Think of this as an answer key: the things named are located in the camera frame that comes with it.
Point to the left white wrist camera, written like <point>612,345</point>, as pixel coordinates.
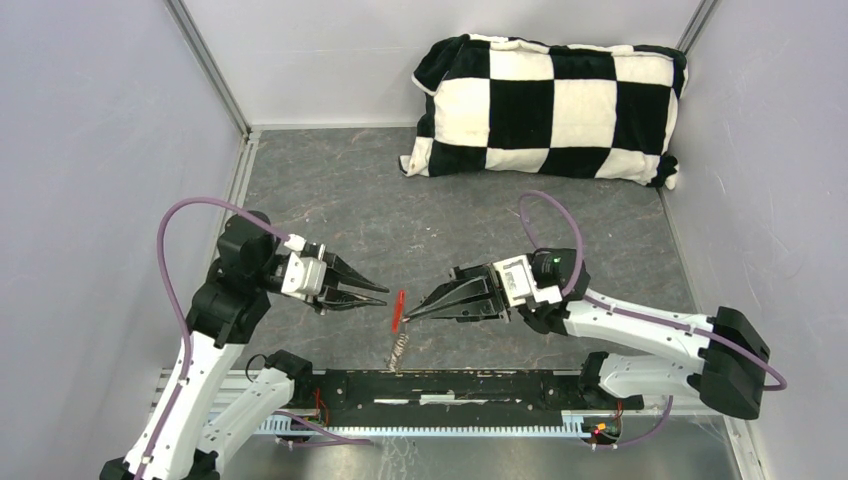
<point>302,270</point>

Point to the blue white cable duct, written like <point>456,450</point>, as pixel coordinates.
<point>569,426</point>

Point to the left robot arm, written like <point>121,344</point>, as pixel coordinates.
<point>182,439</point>

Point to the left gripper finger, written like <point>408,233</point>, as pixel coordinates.
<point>342,301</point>
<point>340,272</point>

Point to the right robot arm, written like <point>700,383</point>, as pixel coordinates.
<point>719,359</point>

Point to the red grey keyring holder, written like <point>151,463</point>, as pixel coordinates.
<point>401,337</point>

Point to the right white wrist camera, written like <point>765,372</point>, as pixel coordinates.
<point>532,279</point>

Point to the black white checkered pillow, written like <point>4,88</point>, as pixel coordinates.
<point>576,111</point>

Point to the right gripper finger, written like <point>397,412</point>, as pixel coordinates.
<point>467,310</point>
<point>464,287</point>

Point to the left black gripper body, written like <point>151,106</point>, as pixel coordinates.
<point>330,277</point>

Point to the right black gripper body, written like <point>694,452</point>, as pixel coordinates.
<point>499,286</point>

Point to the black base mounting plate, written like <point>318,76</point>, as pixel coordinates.
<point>450,398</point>

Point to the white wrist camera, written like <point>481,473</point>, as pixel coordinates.
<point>302,270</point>
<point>532,279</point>

